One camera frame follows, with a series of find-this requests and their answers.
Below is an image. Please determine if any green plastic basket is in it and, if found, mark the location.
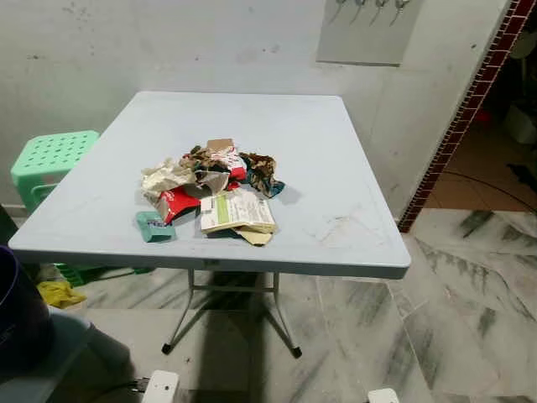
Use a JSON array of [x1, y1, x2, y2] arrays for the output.
[[54, 264, 154, 288]]

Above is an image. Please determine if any brown cardboard piece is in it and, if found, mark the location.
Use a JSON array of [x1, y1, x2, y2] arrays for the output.
[[206, 139, 237, 154]]

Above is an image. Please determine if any teal small packet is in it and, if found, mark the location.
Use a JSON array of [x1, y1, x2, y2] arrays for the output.
[[135, 210, 178, 243]]

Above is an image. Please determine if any dark blue rubbish bin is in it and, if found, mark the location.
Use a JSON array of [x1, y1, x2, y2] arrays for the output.
[[0, 245, 53, 380]]

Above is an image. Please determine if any black object on floor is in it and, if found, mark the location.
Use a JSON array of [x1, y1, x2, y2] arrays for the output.
[[507, 163, 537, 191]]

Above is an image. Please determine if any brown grey crumpled wrapper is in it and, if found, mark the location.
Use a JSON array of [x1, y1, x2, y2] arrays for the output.
[[184, 147, 232, 199]]

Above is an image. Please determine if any beige paper piece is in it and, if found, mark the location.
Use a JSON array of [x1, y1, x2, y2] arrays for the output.
[[234, 227, 274, 247]]

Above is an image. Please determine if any printed paper sheet green stripe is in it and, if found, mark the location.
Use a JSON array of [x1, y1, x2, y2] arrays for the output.
[[199, 191, 277, 235]]

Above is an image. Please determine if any grey blue plastic stool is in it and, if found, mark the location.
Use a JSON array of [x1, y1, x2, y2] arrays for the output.
[[0, 306, 133, 403]]

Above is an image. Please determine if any dark patterned teal wrapper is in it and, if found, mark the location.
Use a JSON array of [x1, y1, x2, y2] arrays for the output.
[[242, 153, 287, 199]]

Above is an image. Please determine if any light blue folding table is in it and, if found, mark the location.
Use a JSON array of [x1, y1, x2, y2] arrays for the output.
[[8, 91, 412, 359]]

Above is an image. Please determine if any red white crumpled wrapper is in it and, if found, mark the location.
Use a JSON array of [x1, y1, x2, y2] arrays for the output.
[[210, 149, 249, 181]]

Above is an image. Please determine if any white crumpled paper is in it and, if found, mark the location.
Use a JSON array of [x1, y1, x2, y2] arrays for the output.
[[140, 159, 195, 203]]

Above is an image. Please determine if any thin black floor cable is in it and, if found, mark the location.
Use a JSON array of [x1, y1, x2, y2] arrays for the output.
[[443, 170, 537, 212]]

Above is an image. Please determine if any green plastic stool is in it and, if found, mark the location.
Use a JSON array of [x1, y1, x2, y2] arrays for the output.
[[10, 130, 101, 212]]

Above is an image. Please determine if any yellow plastic bag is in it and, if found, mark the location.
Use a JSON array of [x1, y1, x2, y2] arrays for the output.
[[37, 280, 86, 310]]

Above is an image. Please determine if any white box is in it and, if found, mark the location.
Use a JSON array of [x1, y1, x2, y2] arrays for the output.
[[503, 104, 537, 145]]

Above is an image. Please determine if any red snack wrapper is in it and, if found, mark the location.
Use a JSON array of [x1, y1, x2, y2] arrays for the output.
[[159, 186, 203, 225]]

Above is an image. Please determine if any grey wall hook board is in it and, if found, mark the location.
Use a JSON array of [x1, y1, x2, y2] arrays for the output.
[[316, 0, 421, 67]]

